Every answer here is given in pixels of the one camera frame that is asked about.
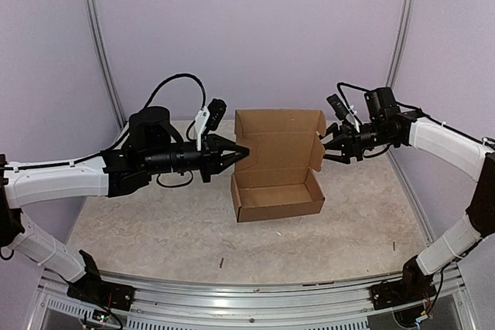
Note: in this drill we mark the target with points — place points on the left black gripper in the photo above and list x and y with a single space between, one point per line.
212 147

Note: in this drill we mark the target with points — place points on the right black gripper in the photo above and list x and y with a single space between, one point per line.
350 143

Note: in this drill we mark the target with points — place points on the brown cardboard box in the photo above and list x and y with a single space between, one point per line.
278 178

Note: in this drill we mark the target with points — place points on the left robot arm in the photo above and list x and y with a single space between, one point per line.
151 146

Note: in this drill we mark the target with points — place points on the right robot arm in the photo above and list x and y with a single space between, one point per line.
394 124

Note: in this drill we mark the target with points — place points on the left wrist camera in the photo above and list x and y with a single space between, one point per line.
207 119

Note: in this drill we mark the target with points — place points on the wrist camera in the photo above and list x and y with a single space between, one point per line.
207 119
342 111

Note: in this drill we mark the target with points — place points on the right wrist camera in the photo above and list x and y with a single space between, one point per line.
342 111

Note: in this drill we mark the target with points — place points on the front aluminium rail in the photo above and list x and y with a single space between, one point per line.
165 304

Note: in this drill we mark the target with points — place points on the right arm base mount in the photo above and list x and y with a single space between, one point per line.
388 294

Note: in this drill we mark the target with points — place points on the right aluminium frame post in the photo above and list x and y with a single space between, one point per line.
400 42

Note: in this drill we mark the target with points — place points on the aluminium frame post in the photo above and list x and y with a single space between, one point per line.
400 42
103 62

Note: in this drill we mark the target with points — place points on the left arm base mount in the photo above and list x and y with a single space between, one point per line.
104 294

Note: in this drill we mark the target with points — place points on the left aluminium frame post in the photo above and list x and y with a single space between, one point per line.
103 62

